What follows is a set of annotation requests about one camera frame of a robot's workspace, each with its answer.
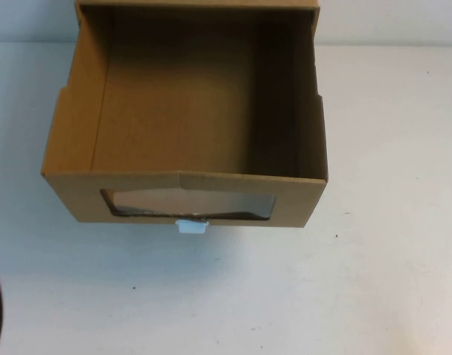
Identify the cardboard drawer with window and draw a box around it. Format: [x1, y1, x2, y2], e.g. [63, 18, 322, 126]
[39, 4, 329, 229]

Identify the white plastic drawer handle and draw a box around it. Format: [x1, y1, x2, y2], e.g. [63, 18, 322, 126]
[177, 218, 209, 235]

